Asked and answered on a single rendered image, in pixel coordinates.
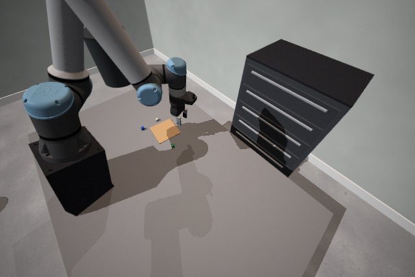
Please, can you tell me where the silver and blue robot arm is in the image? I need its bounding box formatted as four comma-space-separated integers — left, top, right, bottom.
22, 0, 187, 163

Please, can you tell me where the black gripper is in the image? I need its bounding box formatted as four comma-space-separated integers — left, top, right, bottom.
169, 86, 197, 125

